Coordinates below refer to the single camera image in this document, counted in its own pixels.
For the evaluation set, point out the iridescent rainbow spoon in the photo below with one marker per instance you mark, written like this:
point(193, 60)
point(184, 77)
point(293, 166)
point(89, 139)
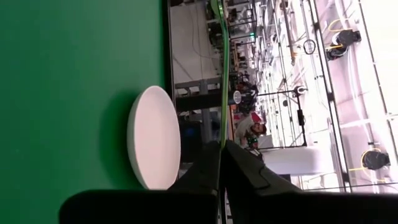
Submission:
point(225, 93)

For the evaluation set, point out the background black robot arm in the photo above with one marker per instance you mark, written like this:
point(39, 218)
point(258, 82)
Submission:
point(248, 101)

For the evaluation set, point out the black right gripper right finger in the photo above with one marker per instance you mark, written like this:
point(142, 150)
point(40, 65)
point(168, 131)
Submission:
point(295, 207)

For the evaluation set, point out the person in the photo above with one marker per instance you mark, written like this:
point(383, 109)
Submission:
point(248, 126)

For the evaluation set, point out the black table frame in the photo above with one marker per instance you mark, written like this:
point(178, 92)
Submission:
point(166, 46)

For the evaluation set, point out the white round plate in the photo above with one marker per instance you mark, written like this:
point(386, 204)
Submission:
point(154, 137)

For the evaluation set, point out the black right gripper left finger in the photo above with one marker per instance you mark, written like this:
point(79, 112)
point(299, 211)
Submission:
point(140, 207)

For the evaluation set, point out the black ceiling fixture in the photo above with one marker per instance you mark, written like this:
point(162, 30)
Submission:
point(343, 42)
point(374, 160)

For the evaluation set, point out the black rig frame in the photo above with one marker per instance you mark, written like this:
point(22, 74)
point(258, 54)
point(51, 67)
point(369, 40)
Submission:
point(300, 118)

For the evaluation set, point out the white square column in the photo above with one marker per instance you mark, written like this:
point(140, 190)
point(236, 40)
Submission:
point(295, 160)

